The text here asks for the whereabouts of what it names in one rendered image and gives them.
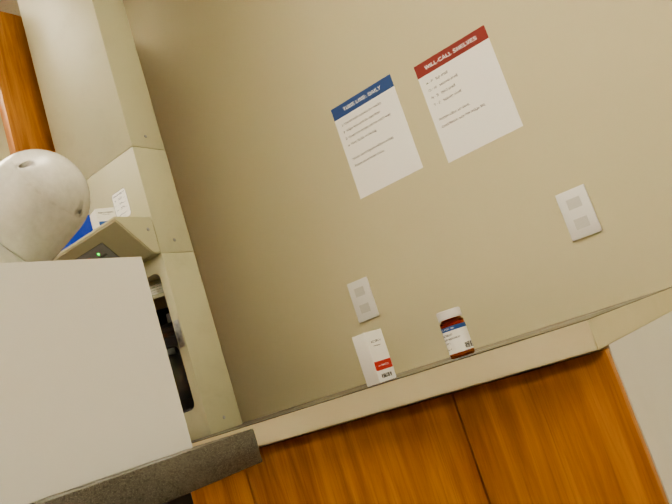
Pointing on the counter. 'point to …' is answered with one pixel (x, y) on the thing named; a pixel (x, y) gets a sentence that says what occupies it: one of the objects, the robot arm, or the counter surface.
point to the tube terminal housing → (174, 280)
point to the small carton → (101, 216)
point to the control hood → (118, 239)
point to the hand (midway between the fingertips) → (178, 345)
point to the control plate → (99, 252)
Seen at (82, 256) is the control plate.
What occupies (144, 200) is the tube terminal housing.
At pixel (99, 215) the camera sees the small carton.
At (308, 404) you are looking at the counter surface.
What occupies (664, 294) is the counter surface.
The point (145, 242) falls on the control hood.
